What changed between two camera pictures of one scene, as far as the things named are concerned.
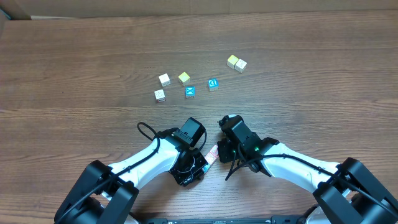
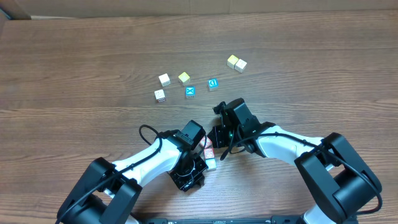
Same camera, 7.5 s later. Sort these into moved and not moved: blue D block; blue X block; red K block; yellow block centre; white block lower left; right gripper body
Moved: right gripper body; red K block
Not moved: yellow block centre; blue X block; white block lower left; blue D block
